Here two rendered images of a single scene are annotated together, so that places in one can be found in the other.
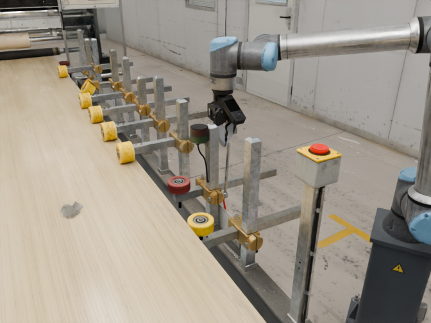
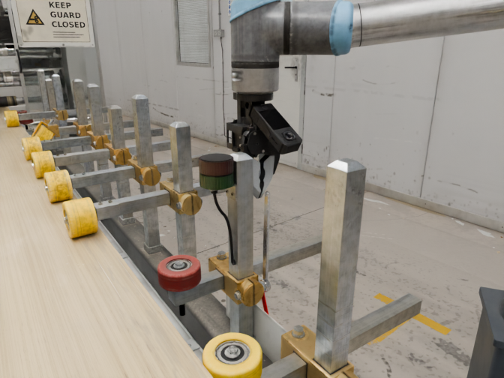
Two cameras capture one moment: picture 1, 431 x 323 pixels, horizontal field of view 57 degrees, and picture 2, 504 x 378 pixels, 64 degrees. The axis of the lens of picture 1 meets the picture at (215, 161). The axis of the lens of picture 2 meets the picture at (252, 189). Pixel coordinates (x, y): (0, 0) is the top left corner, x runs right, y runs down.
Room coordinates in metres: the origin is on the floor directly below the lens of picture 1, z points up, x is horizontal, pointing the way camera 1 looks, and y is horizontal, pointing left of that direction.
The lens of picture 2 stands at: (0.54, 0.07, 1.29)
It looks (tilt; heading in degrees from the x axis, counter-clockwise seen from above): 20 degrees down; 354
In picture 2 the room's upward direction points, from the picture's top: straight up
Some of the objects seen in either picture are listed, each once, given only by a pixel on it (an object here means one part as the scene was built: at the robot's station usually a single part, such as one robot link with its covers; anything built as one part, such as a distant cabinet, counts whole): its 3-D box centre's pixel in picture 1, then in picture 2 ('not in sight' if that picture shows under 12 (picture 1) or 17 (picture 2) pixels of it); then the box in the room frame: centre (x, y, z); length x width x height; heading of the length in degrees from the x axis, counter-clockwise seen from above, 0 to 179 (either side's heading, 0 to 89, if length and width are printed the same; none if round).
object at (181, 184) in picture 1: (179, 193); (181, 289); (1.22, 0.13, 0.85); 0.08 x 0.08 x 0.11
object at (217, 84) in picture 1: (222, 82); (253, 80); (1.33, -0.02, 1.23); 0.10 x 0.09 x 0.05; 118
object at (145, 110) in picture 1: (142, 107); (117, 153); (1.92, 0.37, 0.95); 0.14 x 0.06 x 0.05; 28
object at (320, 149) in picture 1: (319, 150); not in sight; (0.78, -0.23, 1.22); 0.04 x 0.04 x 0.02
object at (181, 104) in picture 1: (183, 156); (185, 220); (1.46, 0.13, 0.89); 0.04 x 0.04 x 0.48; 28
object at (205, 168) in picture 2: (199, 130); (216, 164); (1.21, 0.05, 1.10); 0.06 x 0.06 x 0.02
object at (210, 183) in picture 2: (199, 137); (217, 178); (1.21, 0.05, 1.08); 0.06 x 0.06 x 0.02
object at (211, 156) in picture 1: (211, 186); (241, 271); (1.23, 0.01, 0.87); 0.04 x 0.04 x 0.48; 28
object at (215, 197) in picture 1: (208, 190); (233, 279); (1.25, 0.03, 0.85); 0.14 x 0.06 x 0.05; 28
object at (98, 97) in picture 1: (129, 93); (101, 138); (2.16, 0.48, 0.95); 0.50 x 0.04 x 0.04; 118
